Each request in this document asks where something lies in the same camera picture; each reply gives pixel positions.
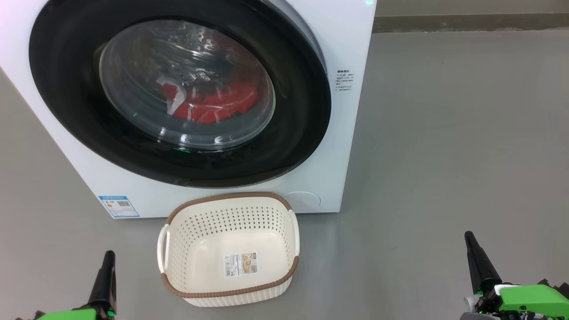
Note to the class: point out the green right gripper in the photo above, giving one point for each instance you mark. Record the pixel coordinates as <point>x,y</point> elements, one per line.
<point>533,298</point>

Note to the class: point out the round white filter cover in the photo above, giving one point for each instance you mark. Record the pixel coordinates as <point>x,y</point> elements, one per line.
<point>302,200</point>

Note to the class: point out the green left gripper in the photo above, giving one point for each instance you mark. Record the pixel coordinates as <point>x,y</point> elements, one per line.
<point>66,315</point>

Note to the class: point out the red garment with white trim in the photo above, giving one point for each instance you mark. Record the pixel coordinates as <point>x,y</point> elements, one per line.
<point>222,106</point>

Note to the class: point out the cream laundry basket brown rim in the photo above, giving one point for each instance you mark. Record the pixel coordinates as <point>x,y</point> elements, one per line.
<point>209,249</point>

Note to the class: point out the blue energy label sticker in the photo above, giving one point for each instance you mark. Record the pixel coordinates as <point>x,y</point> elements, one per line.
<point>119,206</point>

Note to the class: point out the white printed product label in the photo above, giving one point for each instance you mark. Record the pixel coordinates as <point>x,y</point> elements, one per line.
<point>241,264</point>

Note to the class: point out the black glass washer door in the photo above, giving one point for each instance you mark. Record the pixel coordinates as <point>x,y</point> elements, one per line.
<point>66,89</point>

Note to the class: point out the white front-load washing machine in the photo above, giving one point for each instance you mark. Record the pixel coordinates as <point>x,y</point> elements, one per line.
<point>346,155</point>

